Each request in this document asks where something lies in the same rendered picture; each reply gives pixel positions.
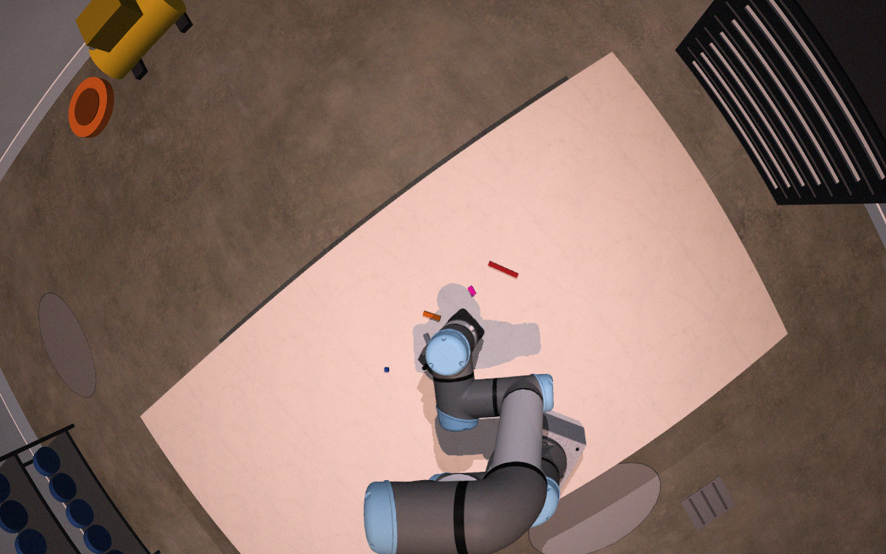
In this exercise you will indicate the dark red rod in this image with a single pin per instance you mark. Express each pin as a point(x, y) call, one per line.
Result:
point(503, 269)

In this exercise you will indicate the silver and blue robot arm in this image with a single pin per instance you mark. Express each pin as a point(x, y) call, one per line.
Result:
point(429, 517)

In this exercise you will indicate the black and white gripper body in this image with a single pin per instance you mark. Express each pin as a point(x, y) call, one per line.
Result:
point(461, 317)

